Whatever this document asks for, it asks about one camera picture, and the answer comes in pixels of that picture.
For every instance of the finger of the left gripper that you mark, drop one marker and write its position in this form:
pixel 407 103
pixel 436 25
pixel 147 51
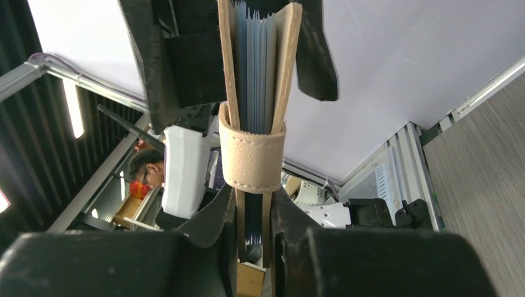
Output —
pixel 178 48
pixel 316 73

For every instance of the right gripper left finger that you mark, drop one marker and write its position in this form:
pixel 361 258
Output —
pixel 196 259

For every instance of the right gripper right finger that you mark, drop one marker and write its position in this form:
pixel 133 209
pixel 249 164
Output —
pixel 309 260

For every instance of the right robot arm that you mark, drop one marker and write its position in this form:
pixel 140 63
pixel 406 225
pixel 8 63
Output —
pixel 361 213

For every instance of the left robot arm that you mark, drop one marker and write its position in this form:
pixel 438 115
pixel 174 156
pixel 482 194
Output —
pixel 186 152

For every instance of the white perforated basket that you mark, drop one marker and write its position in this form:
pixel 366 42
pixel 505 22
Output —
pixel 310 194

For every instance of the person with red mask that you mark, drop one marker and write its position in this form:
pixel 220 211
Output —
pixel 146 168

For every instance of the aluminium rail frame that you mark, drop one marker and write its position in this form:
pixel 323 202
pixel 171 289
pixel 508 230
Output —
pixel 399 165

